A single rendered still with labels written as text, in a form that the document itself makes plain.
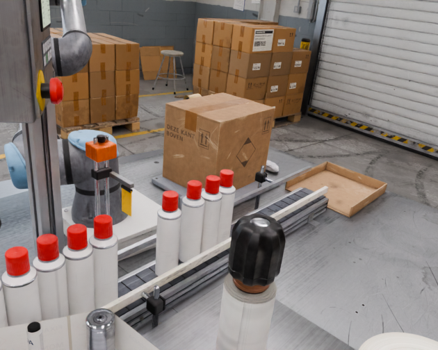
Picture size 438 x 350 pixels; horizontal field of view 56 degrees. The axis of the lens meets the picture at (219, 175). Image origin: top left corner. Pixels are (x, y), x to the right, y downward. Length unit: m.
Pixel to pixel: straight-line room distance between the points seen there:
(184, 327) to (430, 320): 0.58
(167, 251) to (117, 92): 3.49
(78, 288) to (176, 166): 0.73
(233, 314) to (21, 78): 0.46
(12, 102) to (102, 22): 6.07
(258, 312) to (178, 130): 0.84
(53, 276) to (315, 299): 0.60
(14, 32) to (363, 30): 4.91
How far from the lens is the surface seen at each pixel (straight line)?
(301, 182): 1.62
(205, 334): 0.85
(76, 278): 0.79
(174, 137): 1.40
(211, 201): 0.96
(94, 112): 4.26
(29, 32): 0.62
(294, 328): 0.90
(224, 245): 1.03
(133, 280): 0.96
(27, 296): 0.75
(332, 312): 1.04
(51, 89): 0.65
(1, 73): 0.64
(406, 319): 1.11
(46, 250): 0.74
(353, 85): 5.42
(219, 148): 1.28
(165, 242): 0.91
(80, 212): 1.13
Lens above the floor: 1.49
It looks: 24 degrees down
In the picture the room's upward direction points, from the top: 6 degrees clockwise
